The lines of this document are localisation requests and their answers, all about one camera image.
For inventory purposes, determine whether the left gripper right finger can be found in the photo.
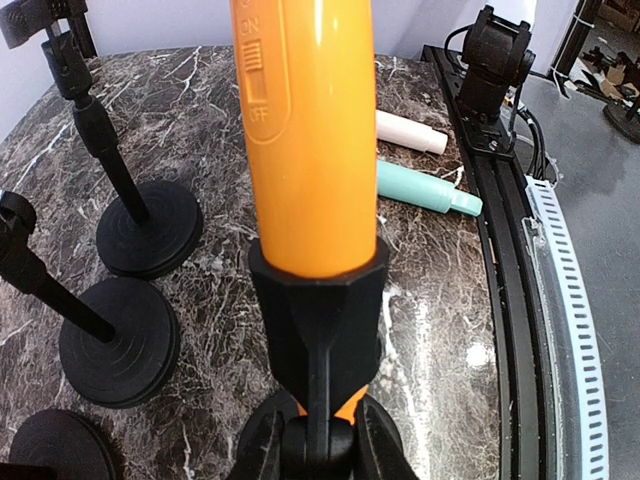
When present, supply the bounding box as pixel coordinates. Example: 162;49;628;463
353;395;417;480

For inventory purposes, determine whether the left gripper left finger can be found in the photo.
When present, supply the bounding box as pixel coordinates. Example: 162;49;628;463
233;390;299;479

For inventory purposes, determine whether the black round-base stand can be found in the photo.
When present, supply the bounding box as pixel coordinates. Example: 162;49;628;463
1;191;180;409
1;0;203;280
248;239;390;479
1;409;123;479

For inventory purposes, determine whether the mint green microphone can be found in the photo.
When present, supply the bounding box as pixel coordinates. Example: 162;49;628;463
377;160;483;217

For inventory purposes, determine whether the pale pink microphone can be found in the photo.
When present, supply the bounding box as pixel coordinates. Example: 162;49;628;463
376;110;448;155

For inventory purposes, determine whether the orange microphone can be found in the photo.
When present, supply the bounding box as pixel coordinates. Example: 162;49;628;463
231;1;381;422

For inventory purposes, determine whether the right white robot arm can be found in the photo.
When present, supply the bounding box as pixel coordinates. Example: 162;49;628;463
444;1;537;121

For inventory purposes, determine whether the black front rail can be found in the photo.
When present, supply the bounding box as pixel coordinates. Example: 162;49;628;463
421;46;557;479

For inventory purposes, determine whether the white slotted cable duct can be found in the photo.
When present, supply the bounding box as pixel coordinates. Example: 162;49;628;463
523;176;610;479

